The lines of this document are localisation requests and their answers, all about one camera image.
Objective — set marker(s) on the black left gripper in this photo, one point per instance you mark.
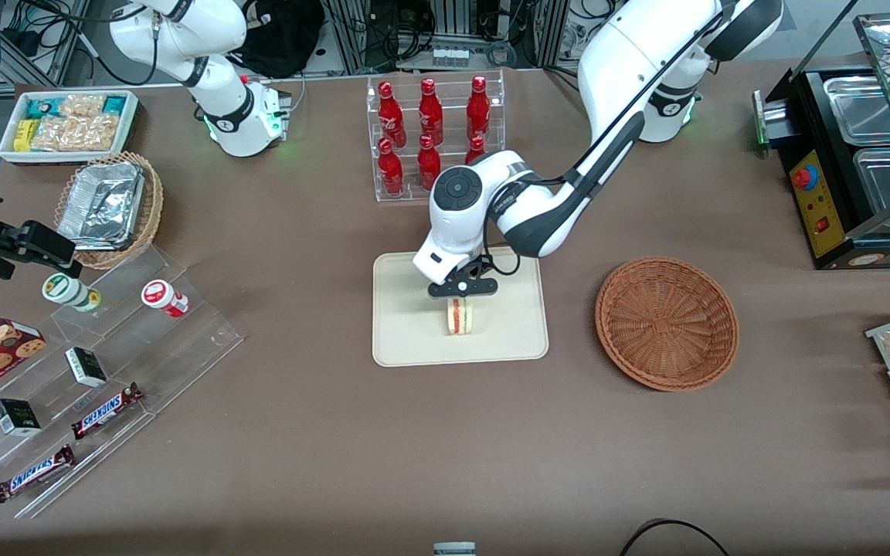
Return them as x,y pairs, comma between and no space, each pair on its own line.
474,271

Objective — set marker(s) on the triangular white bread sandwich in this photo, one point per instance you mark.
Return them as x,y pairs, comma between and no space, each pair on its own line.
460,320

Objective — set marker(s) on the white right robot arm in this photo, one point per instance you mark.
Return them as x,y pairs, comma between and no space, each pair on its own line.
221,85

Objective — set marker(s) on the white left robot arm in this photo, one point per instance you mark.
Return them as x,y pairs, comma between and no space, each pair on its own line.
630,62

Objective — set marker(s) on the cream rectangular tray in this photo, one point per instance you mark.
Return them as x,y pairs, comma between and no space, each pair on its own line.
414,324

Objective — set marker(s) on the aluminium foil tray stack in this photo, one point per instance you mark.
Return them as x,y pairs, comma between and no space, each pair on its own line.
101,205

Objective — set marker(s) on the light tan wicker basket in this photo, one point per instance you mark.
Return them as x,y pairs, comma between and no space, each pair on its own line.
150,232

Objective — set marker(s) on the round brown wicker basket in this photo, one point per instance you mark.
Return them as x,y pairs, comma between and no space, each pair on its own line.
665,324

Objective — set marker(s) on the green lidded snack cup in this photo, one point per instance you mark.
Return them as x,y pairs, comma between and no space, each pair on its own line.
62,287

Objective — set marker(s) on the white plastic snack bin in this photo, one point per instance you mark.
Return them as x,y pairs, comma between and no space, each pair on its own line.
66,157

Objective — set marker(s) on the yellow snack pack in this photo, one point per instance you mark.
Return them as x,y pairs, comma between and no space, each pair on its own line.
24,135

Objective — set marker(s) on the red cola bottle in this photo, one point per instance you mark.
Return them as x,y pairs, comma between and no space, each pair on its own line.
431,112
391,116
478,108
391,170
476,150
425,158

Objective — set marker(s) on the small black carton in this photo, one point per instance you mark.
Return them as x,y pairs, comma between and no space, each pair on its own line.
16,417
86,367

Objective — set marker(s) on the clear cracker bag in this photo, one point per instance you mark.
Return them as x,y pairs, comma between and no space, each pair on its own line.
78,133
82,106

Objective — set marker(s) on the red lidded snack cup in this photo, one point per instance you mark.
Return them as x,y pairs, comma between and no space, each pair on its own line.
159,295

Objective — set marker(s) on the teal snack pack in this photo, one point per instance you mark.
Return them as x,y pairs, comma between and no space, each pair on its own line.
39,108
114,104

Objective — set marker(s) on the brown Snickers bar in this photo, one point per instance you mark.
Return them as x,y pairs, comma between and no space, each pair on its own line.
105,411
34,473

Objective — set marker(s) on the clear acrylic bottle rack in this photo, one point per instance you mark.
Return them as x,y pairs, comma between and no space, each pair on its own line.
451,100

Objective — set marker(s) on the clear acrylic stepped shelf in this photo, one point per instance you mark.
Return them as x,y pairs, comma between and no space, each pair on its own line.
182,340

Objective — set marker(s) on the white power strip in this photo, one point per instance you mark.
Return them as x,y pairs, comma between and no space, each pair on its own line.
450,55

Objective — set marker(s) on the black bag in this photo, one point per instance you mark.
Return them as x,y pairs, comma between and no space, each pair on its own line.
283,35

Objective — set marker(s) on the black food warmer case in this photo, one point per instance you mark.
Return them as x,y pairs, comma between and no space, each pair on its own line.
816,201

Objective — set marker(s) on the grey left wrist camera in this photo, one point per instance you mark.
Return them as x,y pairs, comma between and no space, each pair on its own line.
484,288

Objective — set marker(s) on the grey metal bracket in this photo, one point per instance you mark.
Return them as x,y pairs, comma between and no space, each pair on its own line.
454,549

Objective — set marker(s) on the aluminium profile frame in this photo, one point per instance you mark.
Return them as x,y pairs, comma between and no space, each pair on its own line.
352,31

